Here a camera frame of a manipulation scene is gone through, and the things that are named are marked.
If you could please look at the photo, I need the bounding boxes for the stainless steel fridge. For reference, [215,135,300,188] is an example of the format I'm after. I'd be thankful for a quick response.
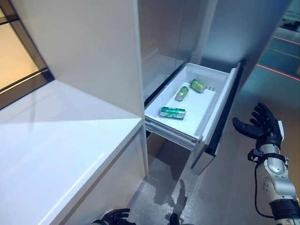
[137,0,292,176]

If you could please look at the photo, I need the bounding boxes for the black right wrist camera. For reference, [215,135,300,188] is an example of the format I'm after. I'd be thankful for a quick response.
[248,149,290,163]

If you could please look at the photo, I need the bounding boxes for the tall white cabinet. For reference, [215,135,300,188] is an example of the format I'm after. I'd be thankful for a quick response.
[10,0,151,179]

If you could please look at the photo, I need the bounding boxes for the white counter cabinet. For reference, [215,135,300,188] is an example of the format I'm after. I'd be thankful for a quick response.
[0,79,150,225]

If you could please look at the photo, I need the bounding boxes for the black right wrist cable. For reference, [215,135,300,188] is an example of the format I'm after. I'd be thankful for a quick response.
[254,164,275,220]

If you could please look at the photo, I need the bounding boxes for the white fridge drawer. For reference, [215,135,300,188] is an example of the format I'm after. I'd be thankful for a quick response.
[143,61,245,176]

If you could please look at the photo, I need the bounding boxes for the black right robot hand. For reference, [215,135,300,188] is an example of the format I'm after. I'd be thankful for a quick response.
[232,102,285,148]

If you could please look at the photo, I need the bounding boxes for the black framed frosted window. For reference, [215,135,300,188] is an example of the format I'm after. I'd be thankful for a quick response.
[0,0,56,111]

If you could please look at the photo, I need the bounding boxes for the tall green beer can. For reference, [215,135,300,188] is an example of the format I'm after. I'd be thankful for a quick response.
[159,106,187,121]

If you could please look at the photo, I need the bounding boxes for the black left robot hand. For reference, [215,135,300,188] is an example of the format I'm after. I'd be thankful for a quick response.
[92,208,137,225]

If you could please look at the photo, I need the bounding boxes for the small green drink can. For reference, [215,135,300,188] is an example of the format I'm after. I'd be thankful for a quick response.
[189,79,206,94]
[175,86,189,102]

